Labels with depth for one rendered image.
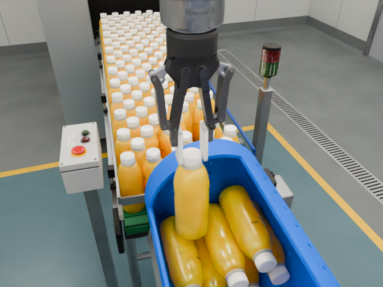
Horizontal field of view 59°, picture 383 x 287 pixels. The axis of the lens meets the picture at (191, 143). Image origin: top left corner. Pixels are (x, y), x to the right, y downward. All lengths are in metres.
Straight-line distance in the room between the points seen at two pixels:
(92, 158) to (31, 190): 1.74
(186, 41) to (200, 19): 0.03
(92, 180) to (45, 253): 1.30
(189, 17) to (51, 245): 1.93
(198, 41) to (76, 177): 0.59
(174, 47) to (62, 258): 1.80
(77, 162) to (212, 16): 0.59
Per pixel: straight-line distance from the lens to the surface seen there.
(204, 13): 0.47
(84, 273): 2.07
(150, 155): 0.93
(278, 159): 2.76
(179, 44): 0.48
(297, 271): 0.76
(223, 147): 0.72
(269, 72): 1.22
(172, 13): 0.47
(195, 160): 0.60
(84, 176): 0.96
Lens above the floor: 1.65
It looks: 35 degrees down
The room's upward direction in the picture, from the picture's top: straight up
